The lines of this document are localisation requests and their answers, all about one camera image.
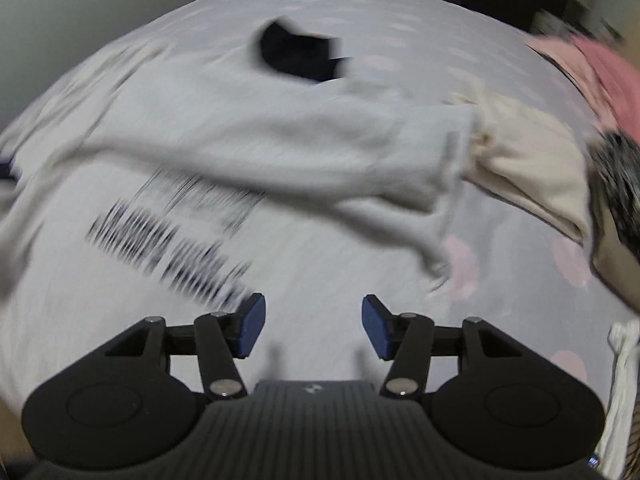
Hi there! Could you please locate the dark pink pillow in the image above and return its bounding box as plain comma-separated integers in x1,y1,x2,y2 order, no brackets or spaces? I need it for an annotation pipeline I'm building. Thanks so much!
525,32,640,131

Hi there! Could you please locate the bed with polka dot sheet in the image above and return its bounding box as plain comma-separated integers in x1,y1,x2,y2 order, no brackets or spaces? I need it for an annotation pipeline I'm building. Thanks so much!
0,0,640,411

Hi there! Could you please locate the light grey printed sweatshirt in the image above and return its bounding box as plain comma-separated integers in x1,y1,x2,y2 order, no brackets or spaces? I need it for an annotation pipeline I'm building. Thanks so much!
0,17,481,401

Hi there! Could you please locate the white crumpled garment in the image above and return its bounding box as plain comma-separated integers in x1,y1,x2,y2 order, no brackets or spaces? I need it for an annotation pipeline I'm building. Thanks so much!
595,320,640,478

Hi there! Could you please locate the cream garment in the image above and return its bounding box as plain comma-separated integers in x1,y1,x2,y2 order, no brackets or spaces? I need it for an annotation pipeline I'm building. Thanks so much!
445,85,593,246

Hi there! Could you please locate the beige folded garment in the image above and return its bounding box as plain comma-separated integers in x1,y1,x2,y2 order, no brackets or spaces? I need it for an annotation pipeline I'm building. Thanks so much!
590,200,640,306

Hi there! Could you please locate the dark floral garment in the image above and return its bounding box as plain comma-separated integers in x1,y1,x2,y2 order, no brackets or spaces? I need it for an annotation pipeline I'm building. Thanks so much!
590,130,640,248

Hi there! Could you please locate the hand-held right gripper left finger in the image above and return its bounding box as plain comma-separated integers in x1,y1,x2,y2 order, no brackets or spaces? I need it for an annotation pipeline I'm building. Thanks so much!
104,292,267,401

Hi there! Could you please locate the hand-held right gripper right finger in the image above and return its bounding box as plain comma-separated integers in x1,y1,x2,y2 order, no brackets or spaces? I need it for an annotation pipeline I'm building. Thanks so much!
361,294,523,401

